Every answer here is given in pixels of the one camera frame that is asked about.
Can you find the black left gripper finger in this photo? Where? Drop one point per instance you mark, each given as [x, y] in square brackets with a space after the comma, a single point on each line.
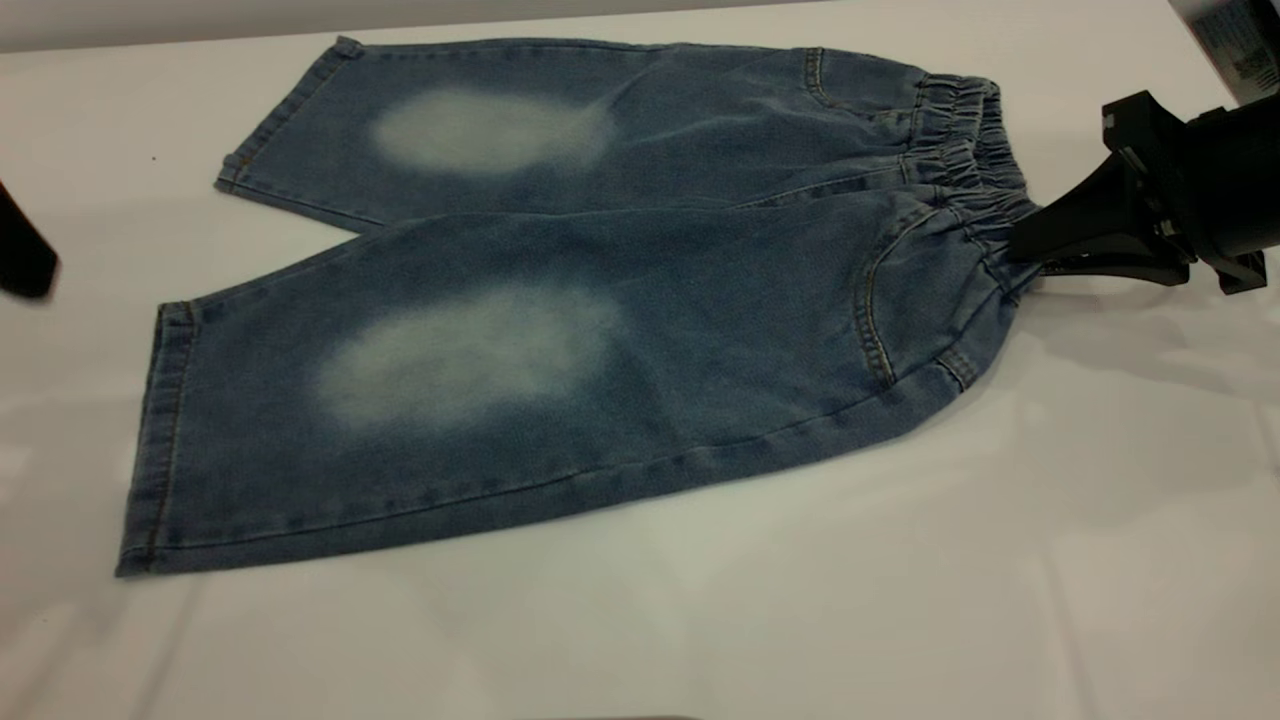
[20, 265]

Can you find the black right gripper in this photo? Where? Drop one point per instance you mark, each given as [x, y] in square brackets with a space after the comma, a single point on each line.
[1230, 180]

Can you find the blue denim jeans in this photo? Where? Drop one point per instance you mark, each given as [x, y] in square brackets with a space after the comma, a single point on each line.
[600, 300]

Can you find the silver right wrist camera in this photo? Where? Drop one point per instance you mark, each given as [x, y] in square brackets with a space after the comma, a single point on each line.
[1235, 45]

